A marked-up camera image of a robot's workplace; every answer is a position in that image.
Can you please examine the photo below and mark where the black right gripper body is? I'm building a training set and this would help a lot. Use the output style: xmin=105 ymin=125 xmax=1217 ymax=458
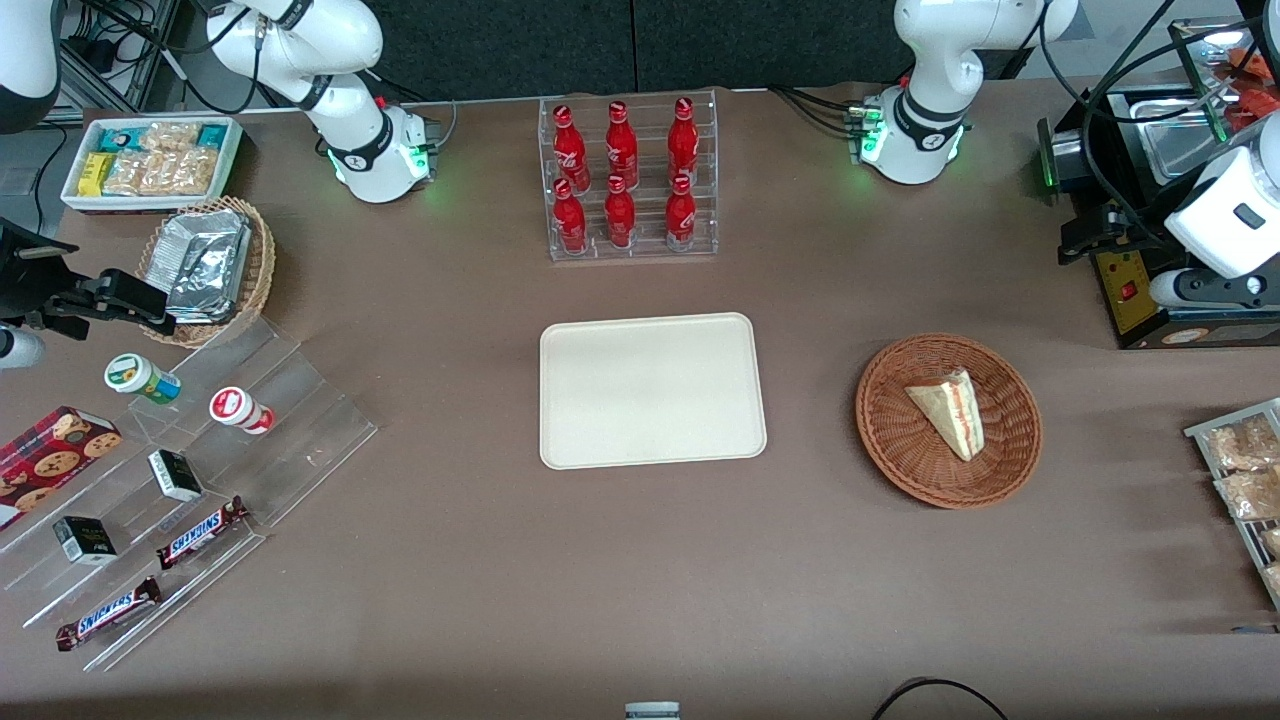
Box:
xmin=0 ymin=220 xmax=81 ymax=329

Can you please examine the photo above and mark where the triangle sandwich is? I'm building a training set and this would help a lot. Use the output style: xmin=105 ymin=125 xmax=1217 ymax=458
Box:
xmin=904 ymin=368 xmax=987 ymax=463

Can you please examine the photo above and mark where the oval tan wicker basket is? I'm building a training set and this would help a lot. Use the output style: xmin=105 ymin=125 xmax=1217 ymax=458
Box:
xmin=136 ymin=195 xmax=277 ymax=350

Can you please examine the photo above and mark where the round brown wicker basket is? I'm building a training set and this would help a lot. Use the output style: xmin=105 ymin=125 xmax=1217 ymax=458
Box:
xmin=855 ymin=333 xmax=1044 ymax=511

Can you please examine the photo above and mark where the cream plastic tray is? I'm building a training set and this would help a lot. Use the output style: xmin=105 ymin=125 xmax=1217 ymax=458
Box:
xmin=539 ymin=312 xmax=769 ymax=471

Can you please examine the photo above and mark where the silver foil pack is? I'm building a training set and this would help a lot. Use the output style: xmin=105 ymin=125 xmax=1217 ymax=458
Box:
xmin=166 ymin=286 xmax=241 ymax=325
xmin=160 ymin=210 xmax=252 ymax=303

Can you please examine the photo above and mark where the green lid white cup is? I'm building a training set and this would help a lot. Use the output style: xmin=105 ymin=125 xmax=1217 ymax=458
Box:
xmin=104 ymin=353 xmax=183 ymax=406

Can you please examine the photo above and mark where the red cookie box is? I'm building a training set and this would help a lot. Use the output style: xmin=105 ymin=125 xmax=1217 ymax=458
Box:
xmin=0 ymin=405 xmax=124 ymax=532

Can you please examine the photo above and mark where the clear cracker bag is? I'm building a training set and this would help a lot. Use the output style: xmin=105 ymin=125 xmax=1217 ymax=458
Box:
xmin=103 ymin=150 xmax=167 ymax=198
xmin=139 ymin=121 xmax=202 ymax=154
xmin=160 ymin=147 xmax=219 ymax=197

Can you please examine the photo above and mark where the red lid white cup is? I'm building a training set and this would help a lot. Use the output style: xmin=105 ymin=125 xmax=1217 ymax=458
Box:
xmin=208 ymin=386 xmax=276 ymax=437

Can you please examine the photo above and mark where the white plastic snack bin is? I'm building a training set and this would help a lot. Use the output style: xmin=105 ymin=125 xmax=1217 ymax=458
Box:
xmin=61 ymin=116 xmax=245 ymax=214

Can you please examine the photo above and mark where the small black box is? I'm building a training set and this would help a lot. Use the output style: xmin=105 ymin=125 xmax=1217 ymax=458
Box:
xmin=52 ymin=515 xmax=119 ymax=567
xmin=147 ymin=449 xmax=205 ymax=503

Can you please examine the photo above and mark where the clear acrylic stepped display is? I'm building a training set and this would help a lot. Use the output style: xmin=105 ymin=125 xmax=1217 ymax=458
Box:
xmin=0 ymin=316 xmax=380 ymax=674

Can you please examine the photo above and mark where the Snickers chocolate bar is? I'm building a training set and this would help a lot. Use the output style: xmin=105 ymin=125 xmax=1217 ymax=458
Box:
xmin=55 ymin=576 xmax=163 ymax=653
xmin=156 ymin=496 xmax=250 ymax=572

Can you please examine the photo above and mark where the red cola bottle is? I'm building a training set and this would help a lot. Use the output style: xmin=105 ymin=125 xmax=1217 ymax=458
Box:
xmin=604 ymin=100 xmax=640 ymax=191
xmin=664 ymin=174 xmax=699 ymax=252
xmin=552 ymin=178 xmax=590 ymax=255
xmin=666 ymin=96 xmax=701 ymax=188
xmin=603 ymin=175 xmax=638 ymax=250
xmin=552 ymin=104 xmax=592 ymax=194

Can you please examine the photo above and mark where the clear acrylic bottle rack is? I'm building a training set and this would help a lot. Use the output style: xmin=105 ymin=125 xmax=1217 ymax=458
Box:
xmin=537 ymin=89 xmax=720 ymax=264

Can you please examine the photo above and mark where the grey wire rack tray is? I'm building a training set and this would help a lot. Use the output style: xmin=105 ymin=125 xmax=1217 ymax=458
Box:
xmin=1184 ymin=397 xmax=1280 ymax=613

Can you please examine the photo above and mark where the aluminium frame rack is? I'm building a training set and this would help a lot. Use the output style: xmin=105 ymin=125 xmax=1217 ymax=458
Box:
xmin=58 ymin=0 xmax=187 ymax=114

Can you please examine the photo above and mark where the black base cable bundle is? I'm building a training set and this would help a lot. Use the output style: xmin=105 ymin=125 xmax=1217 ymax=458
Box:
xmin=768 ymin=84 xmax=869 ymax=139

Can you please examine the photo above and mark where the black table cable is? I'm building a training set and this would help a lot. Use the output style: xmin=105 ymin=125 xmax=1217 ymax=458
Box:
xmin=869 ymin=677 xmax=1011 ymax=720

